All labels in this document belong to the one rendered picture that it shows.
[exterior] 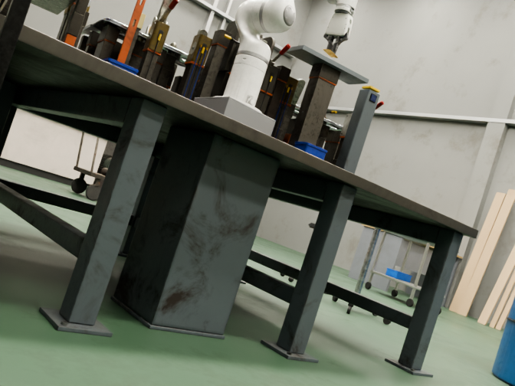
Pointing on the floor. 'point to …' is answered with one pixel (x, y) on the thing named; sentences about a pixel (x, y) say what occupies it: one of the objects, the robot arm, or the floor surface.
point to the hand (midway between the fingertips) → (332, 47)
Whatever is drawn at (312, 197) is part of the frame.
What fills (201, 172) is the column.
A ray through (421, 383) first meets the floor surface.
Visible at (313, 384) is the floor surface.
